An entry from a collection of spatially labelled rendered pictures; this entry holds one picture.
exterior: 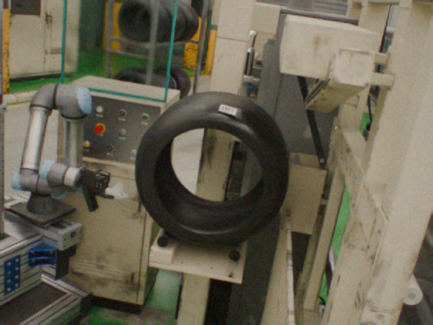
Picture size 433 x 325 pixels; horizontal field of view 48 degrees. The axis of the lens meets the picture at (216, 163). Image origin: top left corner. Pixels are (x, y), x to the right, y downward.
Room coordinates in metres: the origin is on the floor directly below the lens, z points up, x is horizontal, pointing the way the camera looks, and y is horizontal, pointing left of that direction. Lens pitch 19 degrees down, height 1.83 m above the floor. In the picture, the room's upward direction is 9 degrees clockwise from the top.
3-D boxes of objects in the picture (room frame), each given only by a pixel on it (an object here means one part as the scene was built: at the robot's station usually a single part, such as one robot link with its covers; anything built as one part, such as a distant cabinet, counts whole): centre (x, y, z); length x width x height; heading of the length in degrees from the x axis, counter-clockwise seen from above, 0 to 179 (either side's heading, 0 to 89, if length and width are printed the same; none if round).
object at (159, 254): (1.85, 0.15, 0.84); 0.36 x 0.09 x 0.06; 176
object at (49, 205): (2.16, 0.81, 0.77); 0.15 x 0.15 x 0.10
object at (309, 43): (1.69, -0.28, 1.71); 0.61 x 0.25 x 0.15; 176
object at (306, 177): (2.03, -0.39, 1.05); 0.20 x 0.15 x 0.30; 176
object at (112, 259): (2.60, 0.56, 0.63); 0.56 x 0.41 x 1.27; 86
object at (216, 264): (1.84, 0.01, 0.80); 0.37 x 0.36 x 0.02; 86
